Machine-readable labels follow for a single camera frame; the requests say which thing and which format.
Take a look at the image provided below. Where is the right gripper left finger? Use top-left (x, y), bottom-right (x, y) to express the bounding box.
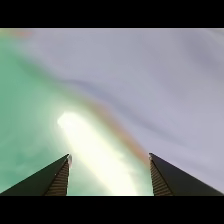
top-left (0, 153), bottom-right (73, 197)

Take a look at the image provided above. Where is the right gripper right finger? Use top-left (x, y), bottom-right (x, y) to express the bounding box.
top-left (148, 152), bottom-right (224, 197)

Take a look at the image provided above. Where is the purple T-shirt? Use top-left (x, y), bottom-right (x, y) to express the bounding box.
top-left (18, 28), bottom-right (224, 195)

